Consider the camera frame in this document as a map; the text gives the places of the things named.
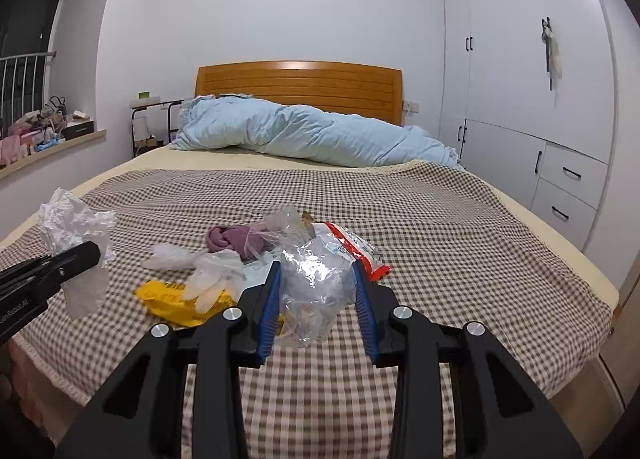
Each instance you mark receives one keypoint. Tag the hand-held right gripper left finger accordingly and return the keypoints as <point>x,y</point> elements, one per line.
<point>267,309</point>

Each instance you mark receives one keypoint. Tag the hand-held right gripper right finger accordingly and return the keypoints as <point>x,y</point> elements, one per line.
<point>365,309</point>

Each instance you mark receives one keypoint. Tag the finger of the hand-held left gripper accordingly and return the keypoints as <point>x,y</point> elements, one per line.
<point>75,261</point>

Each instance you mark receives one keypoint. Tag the white plastic bag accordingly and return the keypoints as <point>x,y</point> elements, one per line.
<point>75,224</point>

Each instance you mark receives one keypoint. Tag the clear plastic bag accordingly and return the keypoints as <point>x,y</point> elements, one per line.
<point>315,284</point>

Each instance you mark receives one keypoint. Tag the red white snack packet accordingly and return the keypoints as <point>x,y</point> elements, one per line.
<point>365,251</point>

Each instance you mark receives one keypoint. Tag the clear disposable glove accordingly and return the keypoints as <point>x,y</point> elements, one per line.
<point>170,256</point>
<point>215,279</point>

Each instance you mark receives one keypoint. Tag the purple cloth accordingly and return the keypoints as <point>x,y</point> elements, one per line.
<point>230,239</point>

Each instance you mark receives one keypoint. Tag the brown checkered blanket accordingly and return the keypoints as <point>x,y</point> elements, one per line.
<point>450,264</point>

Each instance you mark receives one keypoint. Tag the yellow snack packet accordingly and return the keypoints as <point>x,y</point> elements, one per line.
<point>165,301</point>

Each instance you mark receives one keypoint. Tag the wooden windowsill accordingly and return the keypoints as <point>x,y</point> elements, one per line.
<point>60,149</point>

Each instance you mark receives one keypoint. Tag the black box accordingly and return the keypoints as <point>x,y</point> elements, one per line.
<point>77,130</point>

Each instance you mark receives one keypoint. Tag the pile of small bags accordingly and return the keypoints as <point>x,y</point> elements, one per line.
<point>30,131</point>

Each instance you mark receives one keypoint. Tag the black bedside rack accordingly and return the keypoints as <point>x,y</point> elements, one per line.
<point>135,129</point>

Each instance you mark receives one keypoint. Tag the light blue duvet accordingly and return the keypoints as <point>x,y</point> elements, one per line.
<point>310,134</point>

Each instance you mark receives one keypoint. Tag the white window railing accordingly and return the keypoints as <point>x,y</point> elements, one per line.
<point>25,69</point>

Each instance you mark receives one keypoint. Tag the wooden bed with checkered cover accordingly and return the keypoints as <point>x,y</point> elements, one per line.
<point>300,89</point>

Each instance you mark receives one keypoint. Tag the light wood door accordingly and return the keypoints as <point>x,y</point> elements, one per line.
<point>627,319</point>

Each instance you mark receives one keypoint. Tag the white wardrobe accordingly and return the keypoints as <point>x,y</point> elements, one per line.
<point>520,64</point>

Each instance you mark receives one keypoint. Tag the hanging white cloth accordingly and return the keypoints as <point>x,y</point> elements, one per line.
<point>552,54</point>

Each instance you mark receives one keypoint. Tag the white wall socket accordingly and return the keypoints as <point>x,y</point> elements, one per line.
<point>411,107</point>

